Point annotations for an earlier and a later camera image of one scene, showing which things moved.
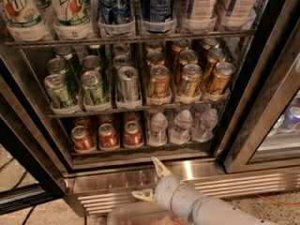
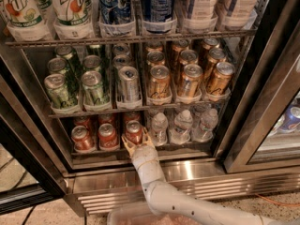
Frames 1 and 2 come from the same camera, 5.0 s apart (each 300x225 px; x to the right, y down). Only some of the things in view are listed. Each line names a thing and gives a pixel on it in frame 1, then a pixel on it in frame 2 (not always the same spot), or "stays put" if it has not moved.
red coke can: x=106 y=118 stays put
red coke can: x=107 y=137 stays put
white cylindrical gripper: x=166 y=190 -> x=144 y=156
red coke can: x=132 y=134 stays put
